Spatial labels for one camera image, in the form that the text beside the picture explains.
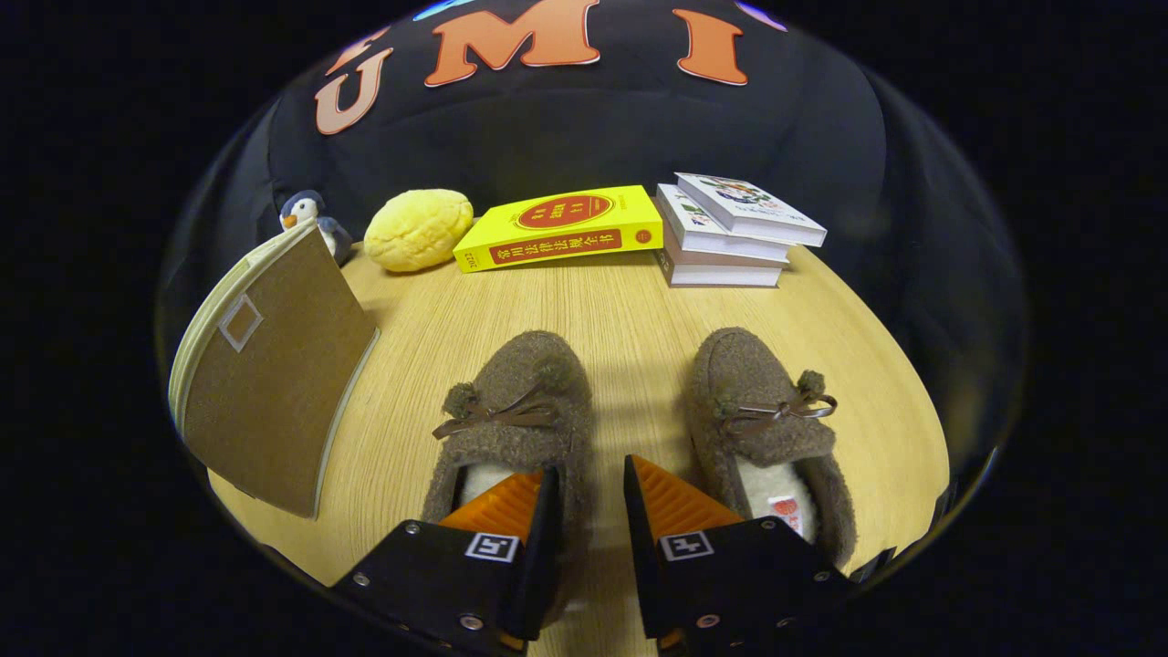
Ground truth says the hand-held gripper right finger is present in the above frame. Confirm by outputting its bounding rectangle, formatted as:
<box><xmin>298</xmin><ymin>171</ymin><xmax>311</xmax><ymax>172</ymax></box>
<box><xmin>624</xmin><ymin>454</ymin><xmax>856</xmax><ymax>653</ymax></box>

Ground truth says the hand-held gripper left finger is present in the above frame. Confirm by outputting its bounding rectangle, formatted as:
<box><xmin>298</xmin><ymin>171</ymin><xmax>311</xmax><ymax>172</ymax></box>
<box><xmin>330</xmin><ymin>467</ymin><xmax>562</xmax><ymax>656</ymax></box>

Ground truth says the brown fuzzy shoe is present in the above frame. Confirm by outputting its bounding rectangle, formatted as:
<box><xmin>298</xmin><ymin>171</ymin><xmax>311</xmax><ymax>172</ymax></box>
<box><xmin>689</xmin><ymin>327</ymin><xmax>859</xmax><ymax>568</ymax></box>
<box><xmin>422</xmin><ymin>330</ymin><xmax>596</xmax><ymax>621</ymax></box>

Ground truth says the brown fabric storage box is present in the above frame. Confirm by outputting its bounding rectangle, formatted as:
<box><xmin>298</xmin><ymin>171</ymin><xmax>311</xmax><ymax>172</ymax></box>
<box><xmin>169</xmin><ymin>219</ymin><xmax>381</xmax><ymax>519</ymax></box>

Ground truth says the yellow book red label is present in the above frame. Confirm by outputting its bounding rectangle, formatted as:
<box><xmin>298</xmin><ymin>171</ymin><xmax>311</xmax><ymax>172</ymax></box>
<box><xmin>454</xmin><ymin>185</ymin><xmax>664</xmax><ymax>274</ymax></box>

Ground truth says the yellow bun plush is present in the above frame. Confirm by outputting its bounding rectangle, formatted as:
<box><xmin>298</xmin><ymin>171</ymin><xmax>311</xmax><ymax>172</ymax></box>
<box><xmin>364</xmin><ymin>189</ymin><xmax>475</xmax><ymax>273</ymax></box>

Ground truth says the black backdrop cloth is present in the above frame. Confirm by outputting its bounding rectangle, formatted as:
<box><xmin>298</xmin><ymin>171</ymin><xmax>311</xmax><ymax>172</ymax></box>
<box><xmin>160</xmin><ymin>0</ymin><xmax>1027</xmax><ymax>457</ymax></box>

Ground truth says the penguin plush toy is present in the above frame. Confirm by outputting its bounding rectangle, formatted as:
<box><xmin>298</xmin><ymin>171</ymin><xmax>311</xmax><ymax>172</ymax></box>
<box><xmin>278</xmin><ymin>190</ymin><xmax>353</xmax><ymax>266</ymax></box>

